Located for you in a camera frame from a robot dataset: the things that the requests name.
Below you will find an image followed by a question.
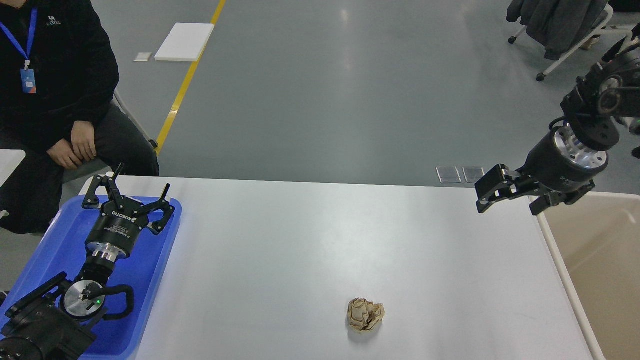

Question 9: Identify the clear floor plate right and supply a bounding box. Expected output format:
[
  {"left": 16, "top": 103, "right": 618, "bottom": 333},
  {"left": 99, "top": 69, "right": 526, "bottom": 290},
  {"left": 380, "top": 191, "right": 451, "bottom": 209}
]
[{"left": 462, "top": 166, "right": 486, "bottom": 183}]

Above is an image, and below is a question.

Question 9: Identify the blue plastic tray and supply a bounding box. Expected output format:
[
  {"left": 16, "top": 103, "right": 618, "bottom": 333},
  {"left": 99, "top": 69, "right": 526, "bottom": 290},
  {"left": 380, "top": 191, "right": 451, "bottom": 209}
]
[{"left": 0, "top": 195, "right": 182, "bottom": 359}]

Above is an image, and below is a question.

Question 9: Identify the white foam board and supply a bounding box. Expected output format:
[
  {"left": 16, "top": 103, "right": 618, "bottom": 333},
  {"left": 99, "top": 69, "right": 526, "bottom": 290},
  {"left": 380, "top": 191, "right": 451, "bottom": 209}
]
[{"left": 154, "top": 22, "right": 215, "bottom": 62}]

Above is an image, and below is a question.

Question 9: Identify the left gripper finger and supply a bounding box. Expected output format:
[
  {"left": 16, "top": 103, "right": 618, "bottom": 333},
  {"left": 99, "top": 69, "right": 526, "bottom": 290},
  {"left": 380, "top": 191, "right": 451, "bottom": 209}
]
[
  {"left": 134, "top": 183, "right": 175, "bottom": 236},
  {"left": 81, "top": 162, "right": 124, "bottom": 210}
]

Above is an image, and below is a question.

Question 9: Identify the grey jacket on chair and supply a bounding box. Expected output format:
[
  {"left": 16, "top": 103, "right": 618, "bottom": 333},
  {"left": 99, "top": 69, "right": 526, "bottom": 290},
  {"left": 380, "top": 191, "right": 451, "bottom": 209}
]
[{"left": 506, "top": 0, "right": 608, "bottom": 60}]

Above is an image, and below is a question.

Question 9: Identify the white table corner left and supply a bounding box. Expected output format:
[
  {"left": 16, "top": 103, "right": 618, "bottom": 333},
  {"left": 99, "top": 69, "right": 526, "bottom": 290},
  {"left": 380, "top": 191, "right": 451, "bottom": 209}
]
[{"left": 0, "top": 149, "right": 26, "bottom": 187}]

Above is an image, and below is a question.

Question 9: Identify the grey chair of person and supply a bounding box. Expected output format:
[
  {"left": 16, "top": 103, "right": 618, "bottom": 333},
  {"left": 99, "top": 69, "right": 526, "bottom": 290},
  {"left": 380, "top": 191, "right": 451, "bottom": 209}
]
[{"left": 62, "top": 89, "right": 159, "bottom": 184}]

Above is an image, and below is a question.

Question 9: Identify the person's right hand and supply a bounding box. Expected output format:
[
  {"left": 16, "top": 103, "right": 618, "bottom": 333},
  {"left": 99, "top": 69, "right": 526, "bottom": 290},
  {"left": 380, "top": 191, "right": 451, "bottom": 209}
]
[{"left": 46, "top": 139, "right": 83, "bottom": 171}]

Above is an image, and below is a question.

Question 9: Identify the crumpled brown paper ball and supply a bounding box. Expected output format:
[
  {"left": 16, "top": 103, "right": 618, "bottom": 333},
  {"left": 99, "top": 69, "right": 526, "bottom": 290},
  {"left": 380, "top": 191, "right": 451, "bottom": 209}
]
[{"left": 346, "top": 297, "right": 386, "bottom": 334}]

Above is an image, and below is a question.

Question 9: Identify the person's left hand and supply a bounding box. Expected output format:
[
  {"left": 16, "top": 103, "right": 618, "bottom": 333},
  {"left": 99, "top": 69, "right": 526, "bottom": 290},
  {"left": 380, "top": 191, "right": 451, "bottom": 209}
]
[{"left": 71, "top": 121, "right": 98, "bottom": 161}]

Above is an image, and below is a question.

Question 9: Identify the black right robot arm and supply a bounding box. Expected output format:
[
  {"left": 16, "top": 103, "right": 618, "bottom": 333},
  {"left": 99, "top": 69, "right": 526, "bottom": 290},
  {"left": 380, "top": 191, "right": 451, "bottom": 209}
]
[{"left": 475, "top": 44, "right": 640, "bottom": 215}]

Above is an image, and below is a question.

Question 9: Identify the beige plastic bin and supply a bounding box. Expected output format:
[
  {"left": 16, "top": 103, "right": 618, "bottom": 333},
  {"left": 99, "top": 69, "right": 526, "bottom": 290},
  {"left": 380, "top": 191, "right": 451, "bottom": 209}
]
[{"left": 537, "top": 193, "right": 640, "bottom": 360}]

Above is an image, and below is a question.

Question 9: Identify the small white floor tile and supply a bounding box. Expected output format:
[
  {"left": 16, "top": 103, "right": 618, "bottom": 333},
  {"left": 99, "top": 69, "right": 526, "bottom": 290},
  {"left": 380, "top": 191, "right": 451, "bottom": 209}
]
[{"left": 134, "top": 52, "right": 153, "bottom": 63}]

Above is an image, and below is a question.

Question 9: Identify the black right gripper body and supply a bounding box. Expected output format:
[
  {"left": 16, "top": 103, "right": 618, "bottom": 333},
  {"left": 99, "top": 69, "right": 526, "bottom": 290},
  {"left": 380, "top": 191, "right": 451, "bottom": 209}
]
[{"left": 517, "top": 126, "right": 609, "bottom": 205}]

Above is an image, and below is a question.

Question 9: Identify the seated person in black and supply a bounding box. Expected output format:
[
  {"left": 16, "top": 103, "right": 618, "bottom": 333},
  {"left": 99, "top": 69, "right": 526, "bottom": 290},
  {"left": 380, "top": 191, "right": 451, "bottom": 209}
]
[{"left": 0, "top": 0, "right": 160, "bottom": 234}]

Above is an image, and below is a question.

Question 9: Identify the clear floor plate left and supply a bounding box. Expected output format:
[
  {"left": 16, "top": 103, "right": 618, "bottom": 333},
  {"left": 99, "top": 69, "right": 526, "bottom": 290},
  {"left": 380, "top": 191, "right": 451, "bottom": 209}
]
[{"left": 435, "top": 166, "right": 462, "bottom": 184}]

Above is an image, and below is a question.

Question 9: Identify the blue lanyard badge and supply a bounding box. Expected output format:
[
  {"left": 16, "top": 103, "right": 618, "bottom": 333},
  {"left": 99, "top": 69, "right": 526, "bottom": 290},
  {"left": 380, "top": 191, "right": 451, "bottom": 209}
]
[{"left": 0, "top": 7, "right": 39, "bottom": 94}]

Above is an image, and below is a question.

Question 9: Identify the white rolling chair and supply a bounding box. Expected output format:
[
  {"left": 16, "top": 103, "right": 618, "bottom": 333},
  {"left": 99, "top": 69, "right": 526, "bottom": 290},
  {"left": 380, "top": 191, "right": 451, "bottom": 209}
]
[{"left": 506, "top": 0, "right": 634, "bottom": 82}]

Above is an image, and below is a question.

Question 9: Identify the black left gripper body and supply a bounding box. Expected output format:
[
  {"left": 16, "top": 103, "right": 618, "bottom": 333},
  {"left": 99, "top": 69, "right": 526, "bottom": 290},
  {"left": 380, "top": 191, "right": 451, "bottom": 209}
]
[{"left": 85, "top": 196, "right": 150, "bottom": 260}]

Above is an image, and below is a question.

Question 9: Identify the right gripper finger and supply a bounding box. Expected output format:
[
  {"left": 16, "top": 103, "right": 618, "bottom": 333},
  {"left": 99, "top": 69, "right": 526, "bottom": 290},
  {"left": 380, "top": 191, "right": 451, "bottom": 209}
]
[
  {"left": 529, "top": 191, "right": 575, "bottom": 216},
  {"left": 474, "top": 164, "right": 525, "bottom": 214}
]

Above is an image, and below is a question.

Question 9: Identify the clear floor plate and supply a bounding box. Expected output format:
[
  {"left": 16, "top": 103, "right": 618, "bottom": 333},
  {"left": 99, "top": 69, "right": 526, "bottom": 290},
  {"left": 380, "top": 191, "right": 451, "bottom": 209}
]
[
  {"left": 435, "top": 166, "right": 462, "bottom": 184},
  {"left": 462, "top": 166, "right": 486, "bottom": 183}
]

